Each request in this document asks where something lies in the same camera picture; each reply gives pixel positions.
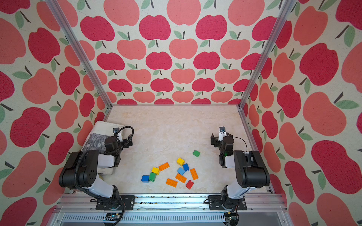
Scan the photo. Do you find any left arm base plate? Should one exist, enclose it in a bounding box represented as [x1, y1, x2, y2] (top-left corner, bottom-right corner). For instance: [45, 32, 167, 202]
[95, 195, 135, 211]

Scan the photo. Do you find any right aluminium frame post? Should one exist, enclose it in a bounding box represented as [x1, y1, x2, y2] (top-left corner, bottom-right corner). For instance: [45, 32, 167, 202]
[238, 0, 297, 112]

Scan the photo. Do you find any green lego brick left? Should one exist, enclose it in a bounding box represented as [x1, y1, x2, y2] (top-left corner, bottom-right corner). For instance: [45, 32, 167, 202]
[149, 172, 156, 182]

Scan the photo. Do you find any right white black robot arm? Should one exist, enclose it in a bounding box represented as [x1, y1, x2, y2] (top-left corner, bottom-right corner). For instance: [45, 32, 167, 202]
[207, 132, 270, 212]

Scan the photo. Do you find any aluminium frame post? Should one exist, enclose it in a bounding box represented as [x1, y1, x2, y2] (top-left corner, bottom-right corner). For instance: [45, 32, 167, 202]
[45, 0, 113, 110]
[238, 0, 297, 112]

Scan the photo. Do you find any green square lego brick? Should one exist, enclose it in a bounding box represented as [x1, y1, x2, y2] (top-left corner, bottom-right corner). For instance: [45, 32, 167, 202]
[193, 150, 200, 157]

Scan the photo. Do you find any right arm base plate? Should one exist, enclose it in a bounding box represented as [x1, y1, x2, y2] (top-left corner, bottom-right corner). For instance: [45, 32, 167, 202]
[206, 195, 247, 211]

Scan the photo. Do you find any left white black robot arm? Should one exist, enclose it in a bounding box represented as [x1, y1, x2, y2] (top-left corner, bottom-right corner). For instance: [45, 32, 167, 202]
[58, 133, 133, 210]

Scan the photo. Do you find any orange lego plate bottom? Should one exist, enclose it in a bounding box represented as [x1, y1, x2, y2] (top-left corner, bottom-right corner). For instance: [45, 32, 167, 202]
[166, 179, 178, 188]

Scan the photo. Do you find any red lego brick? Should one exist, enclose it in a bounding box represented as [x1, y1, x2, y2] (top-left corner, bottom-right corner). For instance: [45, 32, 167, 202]
[186, 180, 194, 190]

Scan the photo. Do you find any left aluminium frame post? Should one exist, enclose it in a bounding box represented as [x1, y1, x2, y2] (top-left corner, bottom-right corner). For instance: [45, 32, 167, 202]
[45, 0, 113, 110]

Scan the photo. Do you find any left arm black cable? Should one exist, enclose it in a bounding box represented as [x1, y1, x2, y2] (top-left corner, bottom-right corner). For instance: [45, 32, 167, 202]
[74, 125, 135, 193]

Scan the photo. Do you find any front aluminium rail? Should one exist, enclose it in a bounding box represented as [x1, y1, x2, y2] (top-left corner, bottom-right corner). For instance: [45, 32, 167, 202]
[46, 193, 292, 226]

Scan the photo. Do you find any yellow lego brick left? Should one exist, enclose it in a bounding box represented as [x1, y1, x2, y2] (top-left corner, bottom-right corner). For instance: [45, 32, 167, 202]
[151, 167, 160, 175]

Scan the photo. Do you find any dark blue lego brick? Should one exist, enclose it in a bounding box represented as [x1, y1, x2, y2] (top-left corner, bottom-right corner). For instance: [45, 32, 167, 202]
[183, 163, 189, 171]

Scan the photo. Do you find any light blue lego brick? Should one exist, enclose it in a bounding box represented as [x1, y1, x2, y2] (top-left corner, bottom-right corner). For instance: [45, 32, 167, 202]
[177, 168, 185, 175]

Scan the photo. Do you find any yellow square lego brick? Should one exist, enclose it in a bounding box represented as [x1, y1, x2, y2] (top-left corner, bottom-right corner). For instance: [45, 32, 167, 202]
[176, 158, 185, 166]

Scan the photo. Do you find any blue lego brick left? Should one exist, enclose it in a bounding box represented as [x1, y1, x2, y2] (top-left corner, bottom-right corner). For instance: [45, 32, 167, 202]
[141, 175, 150, 183]

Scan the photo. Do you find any folded beige printed cloth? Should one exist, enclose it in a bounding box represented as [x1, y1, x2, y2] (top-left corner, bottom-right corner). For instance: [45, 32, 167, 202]
[81, 121, 127, 175]

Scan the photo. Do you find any orange lego plate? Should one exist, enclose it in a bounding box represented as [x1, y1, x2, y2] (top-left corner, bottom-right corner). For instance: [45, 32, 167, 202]
[190, 169, 199, 180]
[166, 179, 178, 188]
[175, 173, 187, 184]
[159, 163, 170, 171]

